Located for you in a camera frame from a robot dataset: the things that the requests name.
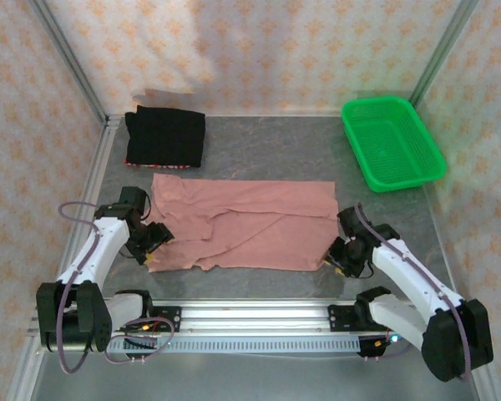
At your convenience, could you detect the pink t-shirt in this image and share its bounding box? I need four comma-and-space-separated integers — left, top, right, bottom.
148, 173, 339, 273

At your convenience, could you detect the black t-shirt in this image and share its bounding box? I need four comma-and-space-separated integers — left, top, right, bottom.
124, 104, 207, 169

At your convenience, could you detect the green plastic basket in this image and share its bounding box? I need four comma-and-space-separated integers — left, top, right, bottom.
341, 94, 448, 194

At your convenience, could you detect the aluminium base beam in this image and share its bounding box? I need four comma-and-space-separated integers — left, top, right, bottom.
27, 299, 485, 336

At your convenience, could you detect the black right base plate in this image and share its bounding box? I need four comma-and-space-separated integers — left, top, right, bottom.
327, 303, 404, 334

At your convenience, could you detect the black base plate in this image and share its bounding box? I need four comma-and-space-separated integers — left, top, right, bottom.
141, 306, 183, 334
327, 303, 404, 334

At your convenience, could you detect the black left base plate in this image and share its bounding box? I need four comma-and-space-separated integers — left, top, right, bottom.
141, 306, 183, 334

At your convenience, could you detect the aluminium table side rail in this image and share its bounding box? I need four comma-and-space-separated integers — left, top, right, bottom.
52, 115, 122, 289

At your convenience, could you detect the slotted grey cable duct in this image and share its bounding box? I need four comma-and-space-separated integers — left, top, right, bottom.
104, 336, 362, 355

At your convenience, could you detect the aluminium frame leg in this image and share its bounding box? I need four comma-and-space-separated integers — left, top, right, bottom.
467, 358, 501, 401
6, 346, 47, 401

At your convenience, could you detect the aluminium frame post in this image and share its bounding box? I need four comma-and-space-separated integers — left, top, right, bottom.
400, 0, 481, 122
28, 0, 109, 126

